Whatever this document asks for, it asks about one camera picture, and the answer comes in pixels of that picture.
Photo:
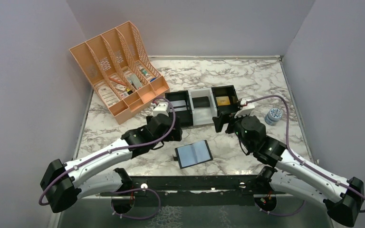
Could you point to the peach plastic file organizer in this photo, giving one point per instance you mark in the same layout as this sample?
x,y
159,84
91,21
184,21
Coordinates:
x,y
118,53

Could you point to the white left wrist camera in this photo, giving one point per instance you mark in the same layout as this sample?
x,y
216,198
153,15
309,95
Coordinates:
x,y
160,108

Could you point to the grey flat eraser block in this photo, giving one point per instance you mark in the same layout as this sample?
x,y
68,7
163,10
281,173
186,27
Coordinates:
x,y
135,81

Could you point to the black left card bin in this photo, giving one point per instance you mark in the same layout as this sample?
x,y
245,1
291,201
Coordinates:
x,y
185,117

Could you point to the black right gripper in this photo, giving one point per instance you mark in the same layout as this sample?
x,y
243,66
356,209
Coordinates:
x,y
219,121

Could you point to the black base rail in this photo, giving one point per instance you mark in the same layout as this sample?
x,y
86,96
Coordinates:
x,y
191,191

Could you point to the green white battery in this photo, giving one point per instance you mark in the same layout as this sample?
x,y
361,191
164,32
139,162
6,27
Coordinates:
x,y
145,72

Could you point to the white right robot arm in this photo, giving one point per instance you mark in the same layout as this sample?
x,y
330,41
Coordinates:
x,y
290,173

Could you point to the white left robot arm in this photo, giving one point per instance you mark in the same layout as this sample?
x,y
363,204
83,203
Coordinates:
x,y
64,183

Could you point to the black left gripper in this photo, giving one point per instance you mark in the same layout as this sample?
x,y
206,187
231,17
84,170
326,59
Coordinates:
x,y
176,136

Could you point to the red pen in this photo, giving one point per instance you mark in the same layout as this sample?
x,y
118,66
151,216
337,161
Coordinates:
x,y
118,81

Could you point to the black right card bin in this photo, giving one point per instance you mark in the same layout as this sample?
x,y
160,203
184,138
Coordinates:
x,y
227,90

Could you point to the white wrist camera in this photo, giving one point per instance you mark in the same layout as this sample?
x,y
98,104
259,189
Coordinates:
x,y
160,108
246,106

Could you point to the black card bin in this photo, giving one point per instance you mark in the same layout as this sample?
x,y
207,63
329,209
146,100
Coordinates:
x,y
227,90
185,117

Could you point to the silver grey credit card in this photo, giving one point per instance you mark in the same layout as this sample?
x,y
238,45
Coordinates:
x,y
179,105

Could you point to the gold credit card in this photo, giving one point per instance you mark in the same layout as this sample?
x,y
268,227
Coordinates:
x,y
223,100

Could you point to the small blue white jar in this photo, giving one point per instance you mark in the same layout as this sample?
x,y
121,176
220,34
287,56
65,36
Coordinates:
x,y
273,116

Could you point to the black leather card holder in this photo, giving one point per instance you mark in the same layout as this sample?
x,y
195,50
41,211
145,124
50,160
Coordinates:
x,y
193,154

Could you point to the white patterned card stack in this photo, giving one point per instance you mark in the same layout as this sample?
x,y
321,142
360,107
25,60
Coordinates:
x,y
108,95

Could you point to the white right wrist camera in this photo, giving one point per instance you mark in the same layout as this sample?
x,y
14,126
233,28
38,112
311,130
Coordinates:
x,y
246,106

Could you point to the white middle card bin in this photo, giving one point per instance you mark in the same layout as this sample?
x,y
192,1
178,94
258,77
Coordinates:
x,y
203,116

